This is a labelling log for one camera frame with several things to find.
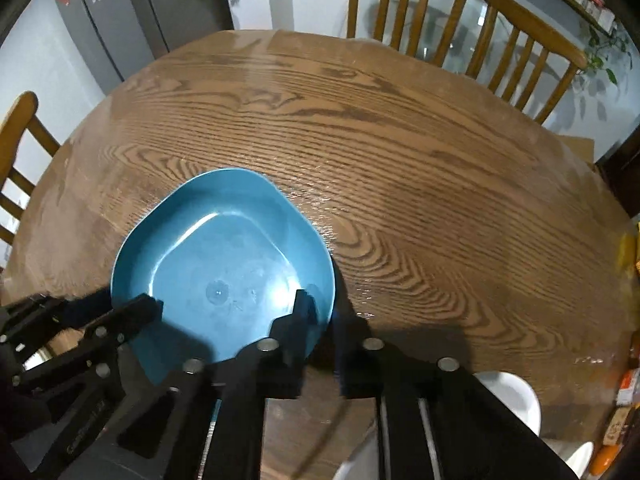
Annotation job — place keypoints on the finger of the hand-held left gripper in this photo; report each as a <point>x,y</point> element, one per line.
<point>130,316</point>
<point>40,317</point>

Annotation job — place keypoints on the small white bowl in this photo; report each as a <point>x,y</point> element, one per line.
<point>580,460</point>

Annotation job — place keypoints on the orange and white box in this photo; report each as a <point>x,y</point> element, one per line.
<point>630,387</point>

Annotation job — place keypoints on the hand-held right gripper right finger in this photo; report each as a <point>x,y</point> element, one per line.
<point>356,365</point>

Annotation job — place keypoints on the medium white bowl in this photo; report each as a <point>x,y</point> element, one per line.
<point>357,460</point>

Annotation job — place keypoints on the trailing green plant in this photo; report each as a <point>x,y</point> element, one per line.
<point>602,57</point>

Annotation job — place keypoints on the brown packet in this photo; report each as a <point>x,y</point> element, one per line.
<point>617,425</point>

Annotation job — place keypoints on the orange packet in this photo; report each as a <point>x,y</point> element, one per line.
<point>607,462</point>

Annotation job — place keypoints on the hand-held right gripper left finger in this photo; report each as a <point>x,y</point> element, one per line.
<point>300,320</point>

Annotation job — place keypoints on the yellow packet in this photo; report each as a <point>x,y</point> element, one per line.
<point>627,255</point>

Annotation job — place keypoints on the blue plate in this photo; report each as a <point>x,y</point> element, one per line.
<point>225,240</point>

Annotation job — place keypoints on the grey refrigerator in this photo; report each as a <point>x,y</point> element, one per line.
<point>125,10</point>

